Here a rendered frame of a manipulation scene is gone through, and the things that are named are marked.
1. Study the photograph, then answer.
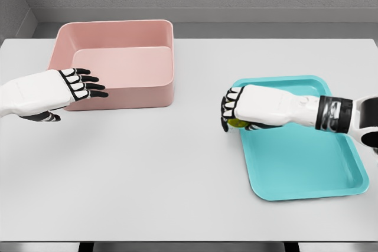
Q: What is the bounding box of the yellow-green tennis ball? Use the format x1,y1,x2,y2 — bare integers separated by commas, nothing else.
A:
227,118,248,129

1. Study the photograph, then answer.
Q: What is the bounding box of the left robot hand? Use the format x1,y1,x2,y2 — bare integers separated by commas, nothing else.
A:
15,67,109,123

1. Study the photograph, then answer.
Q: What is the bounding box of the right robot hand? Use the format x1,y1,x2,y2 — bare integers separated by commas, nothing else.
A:
220,84,288,133

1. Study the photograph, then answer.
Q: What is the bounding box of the blue tray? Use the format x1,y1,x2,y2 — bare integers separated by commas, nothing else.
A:
229,75,370,202

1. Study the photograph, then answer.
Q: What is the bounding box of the pink basket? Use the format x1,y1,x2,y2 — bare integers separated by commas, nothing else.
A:
47,19,174,112

